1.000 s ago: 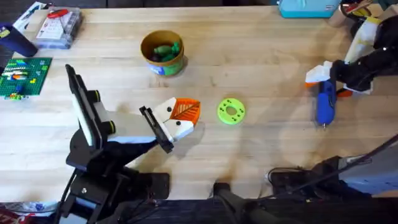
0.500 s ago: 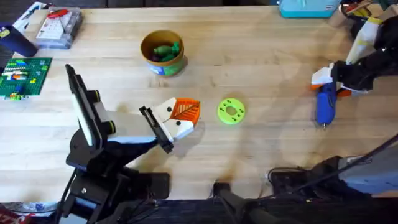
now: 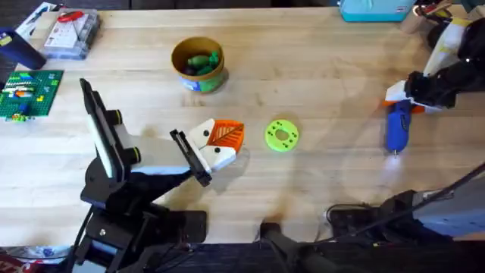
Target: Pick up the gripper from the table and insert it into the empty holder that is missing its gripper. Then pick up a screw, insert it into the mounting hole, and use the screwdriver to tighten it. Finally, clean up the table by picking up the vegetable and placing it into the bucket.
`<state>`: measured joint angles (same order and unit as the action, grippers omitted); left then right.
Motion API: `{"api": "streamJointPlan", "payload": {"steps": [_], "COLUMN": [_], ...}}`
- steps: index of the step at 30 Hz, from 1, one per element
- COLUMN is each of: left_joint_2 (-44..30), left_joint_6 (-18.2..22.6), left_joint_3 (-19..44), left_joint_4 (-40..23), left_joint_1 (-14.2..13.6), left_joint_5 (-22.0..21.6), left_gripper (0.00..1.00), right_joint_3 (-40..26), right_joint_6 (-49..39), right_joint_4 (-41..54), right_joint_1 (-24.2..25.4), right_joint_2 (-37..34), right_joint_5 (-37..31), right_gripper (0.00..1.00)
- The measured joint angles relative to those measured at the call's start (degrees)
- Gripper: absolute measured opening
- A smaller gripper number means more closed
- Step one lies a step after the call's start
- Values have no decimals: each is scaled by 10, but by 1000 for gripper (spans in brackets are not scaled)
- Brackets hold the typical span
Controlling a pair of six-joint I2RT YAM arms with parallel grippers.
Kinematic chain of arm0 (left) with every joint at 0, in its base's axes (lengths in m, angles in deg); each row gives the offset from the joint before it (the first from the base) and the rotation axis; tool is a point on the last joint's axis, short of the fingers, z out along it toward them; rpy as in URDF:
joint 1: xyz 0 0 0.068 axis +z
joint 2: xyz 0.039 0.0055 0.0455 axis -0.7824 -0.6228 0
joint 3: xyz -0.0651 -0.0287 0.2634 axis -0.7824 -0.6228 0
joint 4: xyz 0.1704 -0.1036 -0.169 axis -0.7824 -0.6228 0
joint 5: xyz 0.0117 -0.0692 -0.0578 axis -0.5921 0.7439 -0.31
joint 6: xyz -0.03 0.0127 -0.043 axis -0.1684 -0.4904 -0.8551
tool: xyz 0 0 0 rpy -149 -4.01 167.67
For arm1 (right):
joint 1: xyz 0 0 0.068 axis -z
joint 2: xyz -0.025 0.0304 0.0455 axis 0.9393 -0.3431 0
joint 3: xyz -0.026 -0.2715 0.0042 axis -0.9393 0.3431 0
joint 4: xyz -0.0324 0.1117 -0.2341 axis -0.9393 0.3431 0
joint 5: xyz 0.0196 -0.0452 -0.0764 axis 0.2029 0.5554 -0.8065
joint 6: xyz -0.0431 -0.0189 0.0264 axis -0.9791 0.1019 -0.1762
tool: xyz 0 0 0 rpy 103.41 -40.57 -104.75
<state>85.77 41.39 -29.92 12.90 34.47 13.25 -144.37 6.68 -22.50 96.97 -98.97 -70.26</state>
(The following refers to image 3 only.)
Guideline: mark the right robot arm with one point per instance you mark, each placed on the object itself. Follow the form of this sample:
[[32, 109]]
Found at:
[[445, 45]]

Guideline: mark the blue electric screwdriver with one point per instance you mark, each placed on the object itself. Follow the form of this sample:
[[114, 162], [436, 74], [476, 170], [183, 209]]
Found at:
[[398, 129]]

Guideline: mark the green disc with holes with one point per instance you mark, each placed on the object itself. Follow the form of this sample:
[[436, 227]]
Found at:
[[273, 141]]

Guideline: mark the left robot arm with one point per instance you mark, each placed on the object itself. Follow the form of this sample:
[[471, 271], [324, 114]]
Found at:
[[121, 227]]

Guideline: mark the green board with blocks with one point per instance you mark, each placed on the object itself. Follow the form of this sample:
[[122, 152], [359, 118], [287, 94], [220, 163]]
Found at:
[[36, 95]]

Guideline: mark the brown tub with toys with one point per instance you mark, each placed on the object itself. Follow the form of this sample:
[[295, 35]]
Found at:
[[201, 81]]

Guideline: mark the teal box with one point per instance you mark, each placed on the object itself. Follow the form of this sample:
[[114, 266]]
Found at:
[[375, 10]]

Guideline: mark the black stand foot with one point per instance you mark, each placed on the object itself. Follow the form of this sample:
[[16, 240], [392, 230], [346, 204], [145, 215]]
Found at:
[[271, 232]]

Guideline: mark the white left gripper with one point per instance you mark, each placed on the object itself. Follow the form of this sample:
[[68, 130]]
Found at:
[[159, 155]]

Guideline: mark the brown holder with tools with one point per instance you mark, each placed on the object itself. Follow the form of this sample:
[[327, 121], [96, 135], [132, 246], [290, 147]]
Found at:
[[417, 19]]

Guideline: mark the coloured printed bag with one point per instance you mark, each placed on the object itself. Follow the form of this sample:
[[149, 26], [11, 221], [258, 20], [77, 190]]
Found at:
[[34, 258]]

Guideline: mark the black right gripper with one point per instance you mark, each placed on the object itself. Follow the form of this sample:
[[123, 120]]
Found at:
[[432, 91]]

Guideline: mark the white printed packet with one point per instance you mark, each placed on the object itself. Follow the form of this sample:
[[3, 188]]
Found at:
[[32, 24]]

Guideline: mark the dark blue box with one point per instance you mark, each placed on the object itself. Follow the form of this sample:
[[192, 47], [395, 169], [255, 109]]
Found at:
[[19, 49]]

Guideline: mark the clear plastic parts box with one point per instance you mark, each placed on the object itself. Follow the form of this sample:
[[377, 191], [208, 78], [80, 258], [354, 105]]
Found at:
[[70, 39]]

